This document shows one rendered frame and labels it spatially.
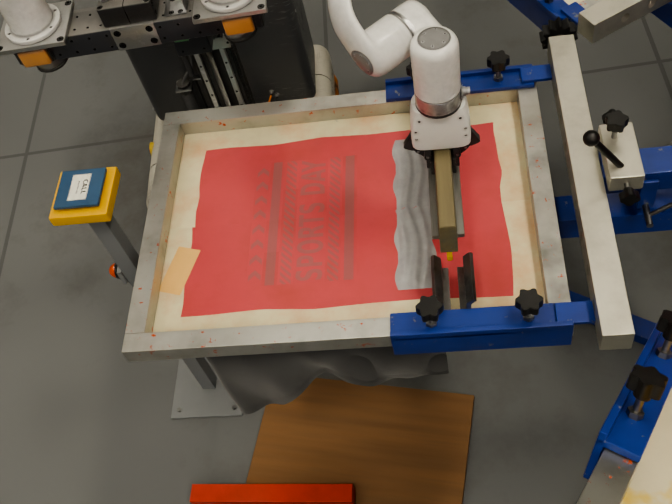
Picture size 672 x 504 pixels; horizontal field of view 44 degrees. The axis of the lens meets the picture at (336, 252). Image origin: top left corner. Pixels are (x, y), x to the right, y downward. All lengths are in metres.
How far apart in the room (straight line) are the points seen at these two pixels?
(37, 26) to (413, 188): 0.88
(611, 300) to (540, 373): 1.11
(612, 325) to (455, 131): 0.40
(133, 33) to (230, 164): 0.37
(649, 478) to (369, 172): 0.88
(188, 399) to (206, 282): 1.03
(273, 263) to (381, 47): 0.50
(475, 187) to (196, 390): 1.28
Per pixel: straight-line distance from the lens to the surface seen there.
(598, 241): 1.46
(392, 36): 1.32
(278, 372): 1.73
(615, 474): 0.98
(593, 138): 1.44
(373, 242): 1.57
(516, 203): 1.61
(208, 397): 2.58
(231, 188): 1.72
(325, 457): 2.40
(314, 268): 1.56
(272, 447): 2.45
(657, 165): 1.57
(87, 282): 2.97
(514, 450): 2.39
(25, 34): 1.96
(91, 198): 1.81
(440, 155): 1.46
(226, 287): 1.58
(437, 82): 1.31
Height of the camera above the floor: 2.24
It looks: 54 degrees down
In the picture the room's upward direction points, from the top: 16 degrees counter-clockwise
